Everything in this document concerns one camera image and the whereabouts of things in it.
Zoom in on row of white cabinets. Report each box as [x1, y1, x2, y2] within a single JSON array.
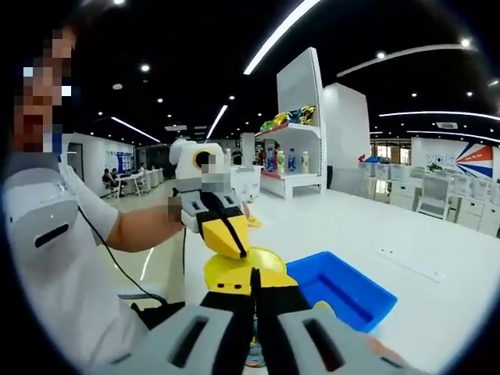
[[358, 162, 500, 238]]

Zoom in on white chest device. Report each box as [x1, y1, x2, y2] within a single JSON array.
[[5, 190, 80, 283]]

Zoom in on thin gripper cable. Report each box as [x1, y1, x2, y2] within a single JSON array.
[[180, 226, 189, 283]]

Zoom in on yellow green snack bag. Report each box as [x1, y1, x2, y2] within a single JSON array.
[[260, 112, 291, 132]]

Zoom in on white display shelf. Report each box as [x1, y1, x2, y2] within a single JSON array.
[[255, 46, 328, 201]]

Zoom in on blue plastic box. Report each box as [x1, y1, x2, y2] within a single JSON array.
[[284, 250, 399, 334]]

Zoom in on red blue wall poster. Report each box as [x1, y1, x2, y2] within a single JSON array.
[[454, 141, 500, 181]]

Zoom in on white mesh chair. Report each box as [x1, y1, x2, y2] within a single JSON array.
[[415, 175, 451, 220]]

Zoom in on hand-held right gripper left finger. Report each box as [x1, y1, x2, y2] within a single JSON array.
[[97, 266, 259, 375]]

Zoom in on dark yellow snack bag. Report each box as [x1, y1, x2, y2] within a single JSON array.
[[287, 104, 317, 126]]

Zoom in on white table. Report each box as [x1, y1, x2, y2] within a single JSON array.
[[109, 186, 500, 370]]

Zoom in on black cable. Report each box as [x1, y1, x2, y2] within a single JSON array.
[[77, 205, 170, 306]]

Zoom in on white bin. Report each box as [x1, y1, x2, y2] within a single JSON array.
[[230, 164, 264, 202]]

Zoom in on white square pillar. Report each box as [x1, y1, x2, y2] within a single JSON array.
[[322, 82, 370, 182]]

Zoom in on person's right hand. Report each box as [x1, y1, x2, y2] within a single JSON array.
[[364, 336, 400, 359]]

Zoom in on white office desk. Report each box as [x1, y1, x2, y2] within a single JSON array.
[[116, 167, 166, 197]]

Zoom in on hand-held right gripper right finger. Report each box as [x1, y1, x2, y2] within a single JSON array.
[[256, 269, 427, 375]]

